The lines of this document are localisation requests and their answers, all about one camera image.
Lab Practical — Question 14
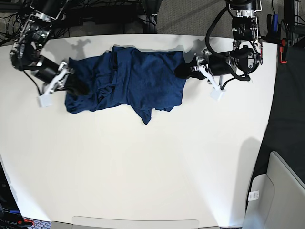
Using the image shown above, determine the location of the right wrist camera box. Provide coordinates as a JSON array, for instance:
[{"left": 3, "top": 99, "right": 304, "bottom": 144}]
[{"left": 38, "top": 94, "right": 53, "bottom": 108}]

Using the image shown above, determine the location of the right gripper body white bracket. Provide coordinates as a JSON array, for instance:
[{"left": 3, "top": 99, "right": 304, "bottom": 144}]
[{"left": 40, "top": 61, "right": 75, "bottom": 96}]

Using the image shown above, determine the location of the blue long-sleeve shirt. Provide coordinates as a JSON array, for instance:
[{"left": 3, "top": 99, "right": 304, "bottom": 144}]
[{"left": 65, "top": 46, "right": 186, "bottom": 124}]

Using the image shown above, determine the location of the beige plastic bin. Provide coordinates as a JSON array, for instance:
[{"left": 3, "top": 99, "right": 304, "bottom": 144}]
[{"left": 242, "top": 151, "right": 305, "bottom": 229}]

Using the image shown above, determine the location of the blue handled tool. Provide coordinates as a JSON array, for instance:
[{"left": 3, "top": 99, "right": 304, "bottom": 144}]
[{"left": 271, "top": 14, "right": 278, "bottom": 34}]

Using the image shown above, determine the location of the black box with label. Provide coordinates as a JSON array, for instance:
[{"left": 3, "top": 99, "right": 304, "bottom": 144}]
[{"left": 0, "top": 165, "right": 23, "bottom": 229}]

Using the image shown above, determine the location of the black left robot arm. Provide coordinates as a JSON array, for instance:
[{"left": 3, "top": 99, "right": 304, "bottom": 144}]
[{"left": 175, "top": 0, "right": 263, "bottom": 92}]

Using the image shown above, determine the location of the black cloth side cover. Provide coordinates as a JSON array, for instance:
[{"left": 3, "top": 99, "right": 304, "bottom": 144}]
[{"left": 252, "top": 46, "right": 305, "bottom": 182}]

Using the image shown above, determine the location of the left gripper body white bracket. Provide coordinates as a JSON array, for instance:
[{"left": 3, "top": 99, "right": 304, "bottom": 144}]
[{"left": 190, "top": 49, "right": 226, "bottom": 91}]

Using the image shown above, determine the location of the red clamp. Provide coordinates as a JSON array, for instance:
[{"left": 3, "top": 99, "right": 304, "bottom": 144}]
[{"left": 280, "top": 38, "right": 288, "bottom": 63}]

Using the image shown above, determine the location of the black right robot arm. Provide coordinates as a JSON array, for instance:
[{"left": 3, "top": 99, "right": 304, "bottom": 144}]
[{"left": 10, "top": 0, "right": 89, "bottom": 96}]

